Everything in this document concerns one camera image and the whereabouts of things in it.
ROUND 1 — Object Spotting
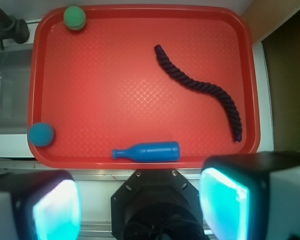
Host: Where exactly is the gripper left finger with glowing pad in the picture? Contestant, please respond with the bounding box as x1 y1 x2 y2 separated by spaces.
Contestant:
0 170 81 240

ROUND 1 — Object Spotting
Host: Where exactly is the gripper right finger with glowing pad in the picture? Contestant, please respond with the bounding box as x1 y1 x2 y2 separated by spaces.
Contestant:
198 151 300 240

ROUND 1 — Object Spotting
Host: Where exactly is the blue foam ball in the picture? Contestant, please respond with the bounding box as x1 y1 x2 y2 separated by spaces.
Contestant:
28 122 55 147

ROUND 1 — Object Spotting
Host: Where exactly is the blue plastic bottle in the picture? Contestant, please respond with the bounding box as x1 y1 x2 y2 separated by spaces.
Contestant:
112 141 181 163

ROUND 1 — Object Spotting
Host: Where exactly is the steel sink basin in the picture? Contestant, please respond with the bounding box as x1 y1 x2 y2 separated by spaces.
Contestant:
0 46 32 135

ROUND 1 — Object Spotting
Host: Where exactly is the red plastic tray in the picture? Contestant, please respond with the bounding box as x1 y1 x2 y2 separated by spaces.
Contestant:
28 5 260 169

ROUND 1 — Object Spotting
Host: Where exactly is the dark grey faucet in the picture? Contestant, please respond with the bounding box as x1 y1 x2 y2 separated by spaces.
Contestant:
0 8 30 50

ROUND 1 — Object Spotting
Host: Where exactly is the green foam ball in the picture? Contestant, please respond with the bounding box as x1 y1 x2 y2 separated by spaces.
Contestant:
63 6 86 31

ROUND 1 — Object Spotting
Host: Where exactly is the dark blue twisted rope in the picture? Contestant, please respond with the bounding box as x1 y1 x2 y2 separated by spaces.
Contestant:
153 44 243 144

